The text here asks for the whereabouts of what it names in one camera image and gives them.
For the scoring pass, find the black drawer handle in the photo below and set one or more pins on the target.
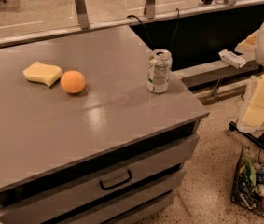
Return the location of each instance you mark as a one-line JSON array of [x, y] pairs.
[[117, 180]]

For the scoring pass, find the metal railing post middle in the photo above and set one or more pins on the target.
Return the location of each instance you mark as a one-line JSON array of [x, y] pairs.
[[150, 9]]

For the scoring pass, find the white wipes packet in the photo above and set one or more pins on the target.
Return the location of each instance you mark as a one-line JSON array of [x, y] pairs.
[[232, 59]]

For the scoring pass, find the basket of snack items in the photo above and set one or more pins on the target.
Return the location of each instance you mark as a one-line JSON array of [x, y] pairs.
[[248, 182]]

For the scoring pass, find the silver green 7up can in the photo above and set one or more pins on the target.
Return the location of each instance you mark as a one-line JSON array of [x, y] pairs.
[[159, 70]]

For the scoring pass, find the yellow sponge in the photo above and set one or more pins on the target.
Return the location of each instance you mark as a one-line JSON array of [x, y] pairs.
[[43, 73]]

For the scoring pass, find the grey drawer cabinet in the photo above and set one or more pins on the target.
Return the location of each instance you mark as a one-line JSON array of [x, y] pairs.
[[55, 146]]

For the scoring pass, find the metal railing post left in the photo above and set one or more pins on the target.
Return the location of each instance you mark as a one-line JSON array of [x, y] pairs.
[[82, 15]]

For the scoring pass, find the orange ball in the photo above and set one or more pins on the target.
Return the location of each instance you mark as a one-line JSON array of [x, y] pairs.
[[73, 82]]

